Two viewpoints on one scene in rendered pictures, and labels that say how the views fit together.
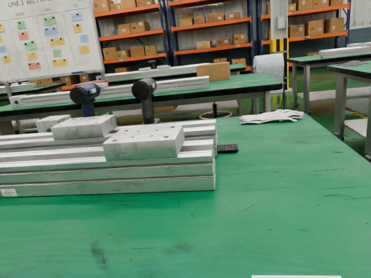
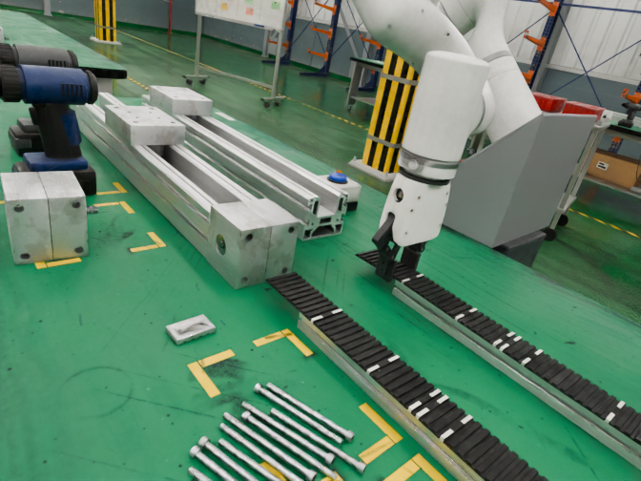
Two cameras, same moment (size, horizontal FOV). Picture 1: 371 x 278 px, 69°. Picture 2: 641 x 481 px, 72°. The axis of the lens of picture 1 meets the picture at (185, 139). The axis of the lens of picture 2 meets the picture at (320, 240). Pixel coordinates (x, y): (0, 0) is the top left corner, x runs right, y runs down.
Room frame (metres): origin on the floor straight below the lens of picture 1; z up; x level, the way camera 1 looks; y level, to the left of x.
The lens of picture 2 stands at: (1.33, 1.17, 1.14)
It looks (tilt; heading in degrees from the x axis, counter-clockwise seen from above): 26 degrees down; 215
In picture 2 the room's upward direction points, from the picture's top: 11 degrees clockwise
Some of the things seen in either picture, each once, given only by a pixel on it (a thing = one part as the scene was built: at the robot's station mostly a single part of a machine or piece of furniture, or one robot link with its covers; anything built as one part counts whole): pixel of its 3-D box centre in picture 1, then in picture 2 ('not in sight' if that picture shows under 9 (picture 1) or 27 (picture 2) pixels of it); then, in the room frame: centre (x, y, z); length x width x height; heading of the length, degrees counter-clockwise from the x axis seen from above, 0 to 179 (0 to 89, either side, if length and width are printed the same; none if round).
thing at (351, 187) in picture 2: not in sight; (332, 193); (0.57, 0.63, 0.81); 0.10 x 0.08 x 0.06; 170
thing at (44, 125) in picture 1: (54, 129); (54, 214); (1.10, 0.53, 0.83); 0.11 x 0.10 x 0.10; 166
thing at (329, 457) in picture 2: not in sight; (285, 430); (1.08, 1.00, 0.78); 0.11 x 0.01 x 0.01; 100
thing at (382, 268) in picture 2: not in sight; (382, 261); (0.78, 0.90, 0.83); 0.03 x 0.03 x 0.07; 80
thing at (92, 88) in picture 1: (94, 112); (32, 133); (1.05, 0.34, 0.89); 0.20 x 0.08 x 0.22; 172
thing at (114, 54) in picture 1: (131, 43); not in sight; (10.78, 1.58, 1.58); 2.83 x 0.98 x 3.15; 81
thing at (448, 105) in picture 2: not in sight; (445, 105); (0.74, 0.91, 1.07); 0.09 x 0.08 x 0.13; 178
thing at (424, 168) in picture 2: not in sight; (426, 163); (0.74, 0.91, 0.99); 0.09 x 0.08 x 0.03; 170
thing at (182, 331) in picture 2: not in sight; (191, 328); (1.06, 0.82, 0.78); 0.05 x 0.03 x 0.01; 173
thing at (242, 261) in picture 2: not in sight; (258, 240); (0.89, 0.74, 0.83); 0.12 x 0.09 x 0.10; 170
